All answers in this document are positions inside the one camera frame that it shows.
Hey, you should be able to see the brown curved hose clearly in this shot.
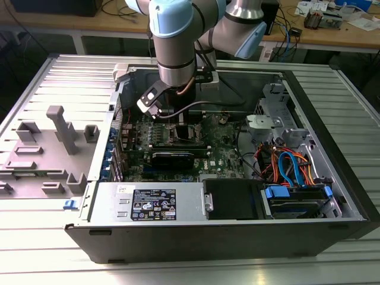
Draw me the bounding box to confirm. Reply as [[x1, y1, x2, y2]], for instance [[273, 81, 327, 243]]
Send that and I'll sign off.
[[177, 76, 195, 96]]

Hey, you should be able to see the orange power wire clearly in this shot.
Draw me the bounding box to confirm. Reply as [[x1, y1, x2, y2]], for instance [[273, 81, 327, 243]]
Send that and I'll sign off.
[[293, 151, 324, 186]]

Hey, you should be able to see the CPU socket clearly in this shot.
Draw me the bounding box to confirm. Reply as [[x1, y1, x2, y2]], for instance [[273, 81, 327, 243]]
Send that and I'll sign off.
[[172, 123, 204, 144]]

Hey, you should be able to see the silver power supply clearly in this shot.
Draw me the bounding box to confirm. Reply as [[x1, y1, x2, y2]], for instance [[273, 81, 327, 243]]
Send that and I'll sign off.
[[88, 181, 206, 223]]

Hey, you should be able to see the silver metal handle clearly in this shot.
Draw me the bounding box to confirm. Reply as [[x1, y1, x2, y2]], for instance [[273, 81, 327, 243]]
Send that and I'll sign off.
[[203, 192, 214, 212]]

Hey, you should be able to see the wooden desk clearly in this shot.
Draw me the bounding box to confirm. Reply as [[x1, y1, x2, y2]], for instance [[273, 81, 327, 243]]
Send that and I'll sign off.
[[0, 0, 380, 56]]

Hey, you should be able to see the red power wire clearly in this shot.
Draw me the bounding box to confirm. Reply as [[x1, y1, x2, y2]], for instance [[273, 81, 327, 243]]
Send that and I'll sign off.
[[255, 142, 281, 181]]

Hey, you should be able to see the black plastic drive cover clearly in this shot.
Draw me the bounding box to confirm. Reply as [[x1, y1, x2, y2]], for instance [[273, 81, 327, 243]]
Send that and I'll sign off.
[[204, 179, 267, 221]]

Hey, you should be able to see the hard disk blue carrier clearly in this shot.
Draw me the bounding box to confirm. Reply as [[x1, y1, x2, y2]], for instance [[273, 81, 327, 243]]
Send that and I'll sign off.
[[261, 183, 335, 220]]

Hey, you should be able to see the blue flat wire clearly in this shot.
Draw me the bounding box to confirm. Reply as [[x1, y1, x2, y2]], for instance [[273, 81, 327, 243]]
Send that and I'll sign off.
[[278, 150, 308, 188]]

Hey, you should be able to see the green motherboard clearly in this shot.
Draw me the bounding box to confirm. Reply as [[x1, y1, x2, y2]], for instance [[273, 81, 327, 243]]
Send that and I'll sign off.
[[118, 111, 249, 182]]

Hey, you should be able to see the silver metal drive cage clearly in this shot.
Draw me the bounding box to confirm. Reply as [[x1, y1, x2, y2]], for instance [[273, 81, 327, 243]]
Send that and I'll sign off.
[[245, 83, 315, 149]]

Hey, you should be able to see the black camera cable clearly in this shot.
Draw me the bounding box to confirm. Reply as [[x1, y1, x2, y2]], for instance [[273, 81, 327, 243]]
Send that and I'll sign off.
[[160, 74, 248, 119]]

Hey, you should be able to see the silver metal bracket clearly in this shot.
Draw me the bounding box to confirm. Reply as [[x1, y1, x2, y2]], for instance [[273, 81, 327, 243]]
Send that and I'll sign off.
[[322, 10, 347, 30]]

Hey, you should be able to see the black graphics card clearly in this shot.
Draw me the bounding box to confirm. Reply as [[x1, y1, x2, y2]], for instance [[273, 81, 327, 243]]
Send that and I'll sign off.
[[151, 151, 196, 170]]

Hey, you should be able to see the finned CPU cooler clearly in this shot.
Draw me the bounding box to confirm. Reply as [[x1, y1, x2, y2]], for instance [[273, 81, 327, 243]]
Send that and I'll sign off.
[[304, 8, 323, 30]]

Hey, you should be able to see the white camera black bracket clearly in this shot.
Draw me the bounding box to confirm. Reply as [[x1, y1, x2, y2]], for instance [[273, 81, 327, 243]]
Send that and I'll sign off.
[[194, 69, 220, 91]]

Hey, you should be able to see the black monitor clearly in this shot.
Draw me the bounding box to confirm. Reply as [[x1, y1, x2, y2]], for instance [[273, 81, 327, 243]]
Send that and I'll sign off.
[[11, 0, 103, 17]]

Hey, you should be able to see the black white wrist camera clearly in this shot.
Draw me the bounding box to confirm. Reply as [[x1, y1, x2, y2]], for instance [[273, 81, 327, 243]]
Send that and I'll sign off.
[[136, 80, 167, 120]]

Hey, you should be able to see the grey plastic parts rack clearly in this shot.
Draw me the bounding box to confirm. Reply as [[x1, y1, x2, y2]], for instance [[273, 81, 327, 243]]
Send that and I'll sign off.
[[0, 105, 100, 200]]

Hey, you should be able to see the white paper sheet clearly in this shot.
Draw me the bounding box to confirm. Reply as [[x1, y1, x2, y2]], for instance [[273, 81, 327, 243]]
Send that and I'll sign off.
[[349, 17, 378, 31]]

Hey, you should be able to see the black grey PC case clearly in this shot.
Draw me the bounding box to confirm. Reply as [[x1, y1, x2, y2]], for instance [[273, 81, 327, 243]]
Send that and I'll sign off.
[[64, 62, 380, 265]]

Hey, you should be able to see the metal wire locking lever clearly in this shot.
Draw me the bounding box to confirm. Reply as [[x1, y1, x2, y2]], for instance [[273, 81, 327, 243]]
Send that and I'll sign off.
[[166, 102, 172, 140]]

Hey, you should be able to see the black upright box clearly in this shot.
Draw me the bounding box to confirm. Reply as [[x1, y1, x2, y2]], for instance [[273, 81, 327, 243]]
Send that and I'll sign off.
[[262, 0, 280, 36]]

